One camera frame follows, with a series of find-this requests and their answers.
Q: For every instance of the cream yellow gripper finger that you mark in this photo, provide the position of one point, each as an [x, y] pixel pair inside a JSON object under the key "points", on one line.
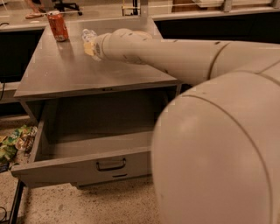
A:
{"points": [[89, 48]]}

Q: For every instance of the clear plastic water bottle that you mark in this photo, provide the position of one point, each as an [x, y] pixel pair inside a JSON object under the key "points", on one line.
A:
{"points": [[90, 36]]}

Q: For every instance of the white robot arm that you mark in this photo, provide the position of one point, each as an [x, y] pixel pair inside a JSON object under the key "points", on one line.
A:
{"points": [[215, 151]]}

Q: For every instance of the grey drawer cabinet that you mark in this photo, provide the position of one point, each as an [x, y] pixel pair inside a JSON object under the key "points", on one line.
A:
{"points": [[62, 69]]}

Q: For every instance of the open grey top drawer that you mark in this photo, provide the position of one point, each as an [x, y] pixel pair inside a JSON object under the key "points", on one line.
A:
{"points": [[76, 132]]}

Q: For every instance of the orange soda can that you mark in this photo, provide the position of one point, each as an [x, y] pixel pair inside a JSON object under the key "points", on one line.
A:
{"points": [[58, 25]]}

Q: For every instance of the black office chair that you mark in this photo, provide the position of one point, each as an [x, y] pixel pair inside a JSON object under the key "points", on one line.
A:
{"points": [[61, 6]]}

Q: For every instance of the person's foot with sandal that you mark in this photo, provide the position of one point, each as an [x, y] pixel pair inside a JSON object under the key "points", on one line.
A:
{"points": [[37, 9]]}

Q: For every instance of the green snack bag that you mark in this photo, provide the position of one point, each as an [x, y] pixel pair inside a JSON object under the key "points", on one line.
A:
{"points": [[21, 139]]}

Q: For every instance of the black table leg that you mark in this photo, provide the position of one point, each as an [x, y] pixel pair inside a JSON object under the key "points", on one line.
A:
{"points": [[16, 203]]}

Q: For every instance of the black drawer handle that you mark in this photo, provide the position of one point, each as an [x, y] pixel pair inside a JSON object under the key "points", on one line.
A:
{"points": [[110, 165]]}

